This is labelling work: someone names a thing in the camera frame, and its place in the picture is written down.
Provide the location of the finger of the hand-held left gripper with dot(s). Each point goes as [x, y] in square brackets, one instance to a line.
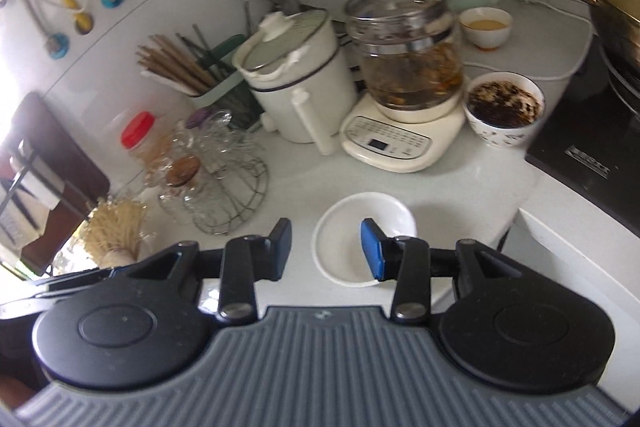
[75, 282]

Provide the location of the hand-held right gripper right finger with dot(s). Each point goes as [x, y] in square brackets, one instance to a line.
[372, 252]

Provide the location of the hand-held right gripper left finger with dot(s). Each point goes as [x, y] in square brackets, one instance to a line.
[280, 252]

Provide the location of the white bowl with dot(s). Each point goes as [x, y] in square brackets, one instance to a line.
[345, 237]

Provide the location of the dark dish rack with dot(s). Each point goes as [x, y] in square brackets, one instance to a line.
[45, 177]

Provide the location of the group of clear glass cups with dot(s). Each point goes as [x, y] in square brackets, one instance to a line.
[195, 162]

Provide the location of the plastic jar red lid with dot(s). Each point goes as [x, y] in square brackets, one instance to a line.
[142, 142]

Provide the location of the chopstick holder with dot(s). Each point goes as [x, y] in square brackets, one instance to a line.
[225, 92]

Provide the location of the white electric pot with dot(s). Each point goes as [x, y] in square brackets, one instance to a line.
[295, 77]

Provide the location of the glass health kettle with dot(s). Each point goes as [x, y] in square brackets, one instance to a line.
[400, 72]

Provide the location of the patterned bowl with tea leaves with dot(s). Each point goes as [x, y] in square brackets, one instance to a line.
[502, 117]

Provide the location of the bundle of chopsticks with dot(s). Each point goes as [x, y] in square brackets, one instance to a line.
[170, 62]

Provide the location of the black induction cooktop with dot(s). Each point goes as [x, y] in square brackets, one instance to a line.
[590, 142]

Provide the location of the white teacup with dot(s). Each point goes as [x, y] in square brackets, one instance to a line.
[485, 29]

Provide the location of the stainless steel pot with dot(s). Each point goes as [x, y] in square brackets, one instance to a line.
[612, 17]

